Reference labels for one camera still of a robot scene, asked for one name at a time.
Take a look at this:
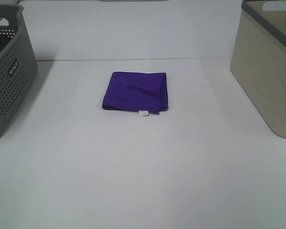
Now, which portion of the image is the purple towel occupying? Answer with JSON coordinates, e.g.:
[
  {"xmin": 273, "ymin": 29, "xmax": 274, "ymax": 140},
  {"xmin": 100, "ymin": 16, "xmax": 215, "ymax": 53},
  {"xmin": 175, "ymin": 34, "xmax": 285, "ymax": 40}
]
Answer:
[{"xmin": 102, "ymin": 72, "xmax": 169, "ymax": 114}]

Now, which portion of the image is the beige plastic basket grey rim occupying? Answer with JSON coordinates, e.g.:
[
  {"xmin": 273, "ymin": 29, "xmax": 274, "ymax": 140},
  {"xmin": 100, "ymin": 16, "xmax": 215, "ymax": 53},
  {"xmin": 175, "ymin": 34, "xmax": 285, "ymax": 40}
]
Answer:
[{"xmin": 230, "ymin": 0, "xmax": 286, "ymax": 138}]

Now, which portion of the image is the grey perforated plastic basket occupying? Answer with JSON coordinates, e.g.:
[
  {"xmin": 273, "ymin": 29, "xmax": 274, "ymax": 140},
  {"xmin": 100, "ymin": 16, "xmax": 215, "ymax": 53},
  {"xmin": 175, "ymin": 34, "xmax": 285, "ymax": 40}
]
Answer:
[{"xmin": 0, "ymin": 4, "xmax": 38, "ymax": 137}]

